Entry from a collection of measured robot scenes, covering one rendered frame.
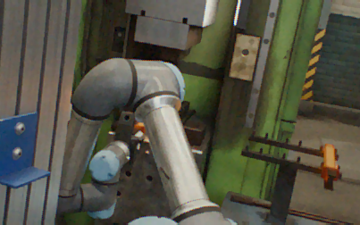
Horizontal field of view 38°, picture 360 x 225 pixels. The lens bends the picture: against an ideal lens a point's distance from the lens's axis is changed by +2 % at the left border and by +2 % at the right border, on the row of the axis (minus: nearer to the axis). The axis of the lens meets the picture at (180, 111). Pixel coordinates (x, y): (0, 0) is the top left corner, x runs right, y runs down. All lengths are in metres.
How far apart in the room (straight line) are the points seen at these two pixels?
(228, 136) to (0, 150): 1.46
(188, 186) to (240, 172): 1.07
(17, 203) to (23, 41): 0.24
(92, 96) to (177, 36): 0.81
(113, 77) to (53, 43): 0.40
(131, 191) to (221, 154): 0.40
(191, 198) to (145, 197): 0.96
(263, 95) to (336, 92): 6.00
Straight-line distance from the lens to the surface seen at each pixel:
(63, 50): 0.82
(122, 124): 1.58
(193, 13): 1.92
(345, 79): 8.05
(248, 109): 2.08
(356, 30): 8.00
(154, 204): 2.04
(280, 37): 2.05
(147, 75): 1.20
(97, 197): 1.45
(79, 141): 1.26
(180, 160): 1.12
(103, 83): 1.17
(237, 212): 1.86
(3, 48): 0.72
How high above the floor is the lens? 1.49
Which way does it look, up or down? 13 degrees down
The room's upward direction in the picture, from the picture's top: 10 degrees clockwise
